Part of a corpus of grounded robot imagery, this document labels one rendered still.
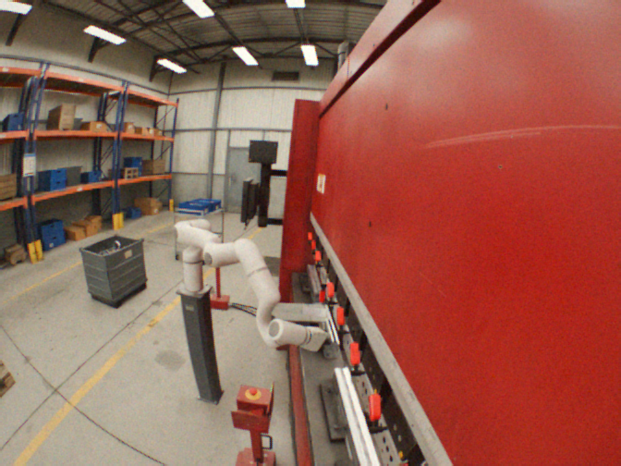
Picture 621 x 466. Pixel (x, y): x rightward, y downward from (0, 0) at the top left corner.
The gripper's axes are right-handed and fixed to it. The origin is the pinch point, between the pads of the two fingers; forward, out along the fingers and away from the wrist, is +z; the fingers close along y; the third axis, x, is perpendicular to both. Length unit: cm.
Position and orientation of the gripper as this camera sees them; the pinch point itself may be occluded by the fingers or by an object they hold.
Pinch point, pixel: (326, 341)
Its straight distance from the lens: 123.3
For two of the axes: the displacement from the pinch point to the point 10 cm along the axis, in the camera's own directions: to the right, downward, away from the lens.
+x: -5.7, -2.7, 7.7
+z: 6.5, 4.3, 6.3
